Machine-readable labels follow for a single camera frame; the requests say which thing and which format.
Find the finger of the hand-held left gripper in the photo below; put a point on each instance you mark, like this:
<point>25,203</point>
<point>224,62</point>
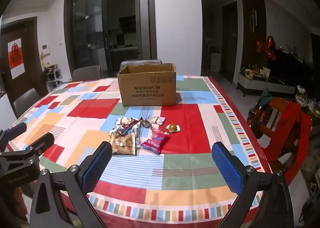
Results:
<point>16,128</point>
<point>40,144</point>

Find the dark brown snack bar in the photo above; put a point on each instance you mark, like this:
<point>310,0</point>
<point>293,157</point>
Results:
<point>131,124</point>

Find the white flower arrangement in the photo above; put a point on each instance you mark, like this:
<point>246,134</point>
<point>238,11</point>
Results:
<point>301,90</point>

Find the white low cabinet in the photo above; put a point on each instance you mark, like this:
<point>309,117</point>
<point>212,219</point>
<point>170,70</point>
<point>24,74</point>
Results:
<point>262,84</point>

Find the yellow basket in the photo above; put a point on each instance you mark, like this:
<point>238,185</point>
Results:
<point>248,74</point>

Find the silver stick packet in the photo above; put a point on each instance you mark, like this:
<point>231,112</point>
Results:
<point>137,137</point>

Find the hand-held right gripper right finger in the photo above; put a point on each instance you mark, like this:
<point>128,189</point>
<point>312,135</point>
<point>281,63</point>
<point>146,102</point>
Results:
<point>228,169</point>

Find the dark shiny wrapped candy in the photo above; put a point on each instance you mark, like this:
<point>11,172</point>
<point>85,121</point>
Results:
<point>145,122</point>

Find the red cloth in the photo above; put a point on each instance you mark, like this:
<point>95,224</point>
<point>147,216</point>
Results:
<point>298,127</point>

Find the red and white door poster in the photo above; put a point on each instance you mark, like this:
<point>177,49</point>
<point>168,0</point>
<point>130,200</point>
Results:
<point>16,57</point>

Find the white candy packet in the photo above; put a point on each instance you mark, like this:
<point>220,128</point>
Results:
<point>125,119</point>

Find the pink snack packet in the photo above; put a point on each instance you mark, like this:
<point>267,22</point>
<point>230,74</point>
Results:
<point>156,140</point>

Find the white twisted candy wrapper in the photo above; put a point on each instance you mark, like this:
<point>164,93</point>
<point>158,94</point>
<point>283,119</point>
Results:
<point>158,119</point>

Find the colourful patchwork tablecloth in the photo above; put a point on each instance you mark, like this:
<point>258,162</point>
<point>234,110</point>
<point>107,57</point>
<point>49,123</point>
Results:
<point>180,122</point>

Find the blue wrapped candy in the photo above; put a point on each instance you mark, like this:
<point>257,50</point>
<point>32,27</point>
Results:
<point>120,131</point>

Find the green cloth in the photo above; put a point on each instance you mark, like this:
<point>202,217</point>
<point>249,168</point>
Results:
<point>265,97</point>

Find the white box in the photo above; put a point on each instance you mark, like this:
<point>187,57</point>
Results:
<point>215,62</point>

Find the dark sliding glass door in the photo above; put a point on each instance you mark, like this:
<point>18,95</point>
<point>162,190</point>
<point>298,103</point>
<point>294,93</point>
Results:
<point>87,30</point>

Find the red wooden chair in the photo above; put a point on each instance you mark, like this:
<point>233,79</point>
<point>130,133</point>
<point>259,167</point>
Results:
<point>275,127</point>

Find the silver refrigerator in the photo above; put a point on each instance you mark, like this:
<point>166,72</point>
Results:
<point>147,25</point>

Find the grey dining chair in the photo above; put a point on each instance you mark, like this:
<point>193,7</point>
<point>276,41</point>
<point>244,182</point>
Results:
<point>86,72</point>
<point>140,62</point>
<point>27,100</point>

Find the orange foil balloon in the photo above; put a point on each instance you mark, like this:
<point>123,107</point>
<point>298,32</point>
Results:
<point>260,47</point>
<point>270,41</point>
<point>271,55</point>

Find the dark sideboard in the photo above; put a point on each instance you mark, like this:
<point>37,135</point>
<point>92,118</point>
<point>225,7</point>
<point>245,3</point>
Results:
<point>292,67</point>

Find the wall intercom panel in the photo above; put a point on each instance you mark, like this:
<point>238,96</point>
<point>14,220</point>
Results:
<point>45,48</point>

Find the white shoe rack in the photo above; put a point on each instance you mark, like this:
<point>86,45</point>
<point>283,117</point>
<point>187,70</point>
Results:
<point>52,76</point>

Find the round yellow wrapped snack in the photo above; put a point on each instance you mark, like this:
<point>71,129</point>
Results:
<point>172,127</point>

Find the brown cardboard box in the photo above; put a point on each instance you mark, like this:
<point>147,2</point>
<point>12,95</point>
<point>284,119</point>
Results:
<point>147,87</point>

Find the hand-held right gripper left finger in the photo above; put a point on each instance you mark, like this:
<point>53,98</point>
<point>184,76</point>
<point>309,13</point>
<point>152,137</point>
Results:
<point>96,169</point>

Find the dark entry door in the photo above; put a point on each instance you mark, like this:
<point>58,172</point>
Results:
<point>31,42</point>

